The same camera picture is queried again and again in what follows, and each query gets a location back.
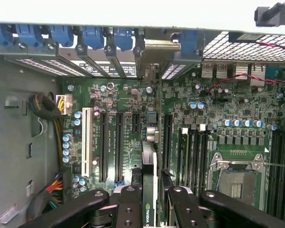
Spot CPU socket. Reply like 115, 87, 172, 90
208, 153, 268, 211

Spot long black expansion slot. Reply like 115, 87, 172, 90
114, 112, 125, 188
163, 114, 174, 170
99, 111, 110, 183

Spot white expansion slot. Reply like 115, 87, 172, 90
81, 107, 94, 178

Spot short black expansion slot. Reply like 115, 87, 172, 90
132, 113, 141, 134

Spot thin metal locking lever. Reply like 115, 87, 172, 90
261, 162, 285, 169

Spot green motherboard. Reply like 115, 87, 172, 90
59, 60, 285, 228

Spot white power connector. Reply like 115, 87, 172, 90
55, 94, 74, 115

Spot grey power supply unit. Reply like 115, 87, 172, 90
0, 53, 62, 228

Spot blue slot clip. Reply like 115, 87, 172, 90
15, 23, 44, 48
0, 23, 14, 46
82, 26, 105, 50
113, 27, 135, 52
48, 25, 74, 48
180, 29, 200, 56

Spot open black PC case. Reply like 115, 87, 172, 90
0, 0, 285, 228

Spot coloured power wires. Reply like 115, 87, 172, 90
44, 172, 64, 211

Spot black braided cable bundle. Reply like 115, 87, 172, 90
28, 94, 64, 167

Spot red black twisted wire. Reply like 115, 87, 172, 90
205, 40, 285, 95

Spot black intrusion switch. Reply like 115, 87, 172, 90
254, 1, 285, 27

